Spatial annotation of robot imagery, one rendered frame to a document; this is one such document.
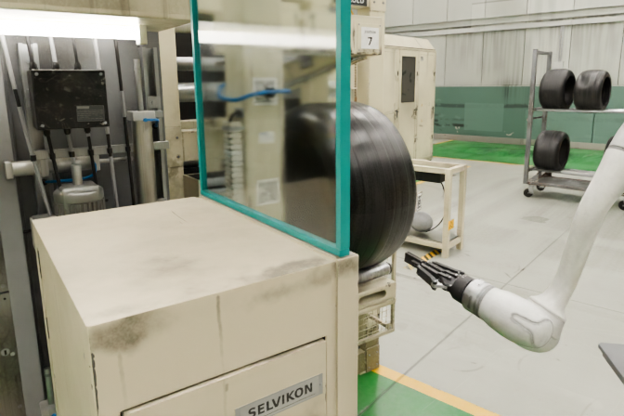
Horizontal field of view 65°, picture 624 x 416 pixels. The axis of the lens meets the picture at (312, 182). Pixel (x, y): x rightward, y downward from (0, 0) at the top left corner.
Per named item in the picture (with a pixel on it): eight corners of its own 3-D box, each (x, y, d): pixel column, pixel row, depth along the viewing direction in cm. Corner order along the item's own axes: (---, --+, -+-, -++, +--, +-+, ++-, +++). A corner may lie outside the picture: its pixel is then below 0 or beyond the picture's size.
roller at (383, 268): (310, 295, 149) (305, 282, 151) (305, 302, 152) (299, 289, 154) (395, 269, 168) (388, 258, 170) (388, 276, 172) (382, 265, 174)
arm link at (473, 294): (481, 292, 121) (461, 281, 126) (474, 323, 124) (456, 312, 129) (503, 283, 126) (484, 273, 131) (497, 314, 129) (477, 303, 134)
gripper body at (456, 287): (483, 277, 131) (455, 262, 138) (462, 284, 126) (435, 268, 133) (478, 301, 133) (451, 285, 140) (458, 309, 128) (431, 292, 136)
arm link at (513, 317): (470, 317, 122) (491, 329, 130) (526, 352, 110) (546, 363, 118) (491, 279, 122) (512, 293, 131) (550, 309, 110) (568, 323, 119)
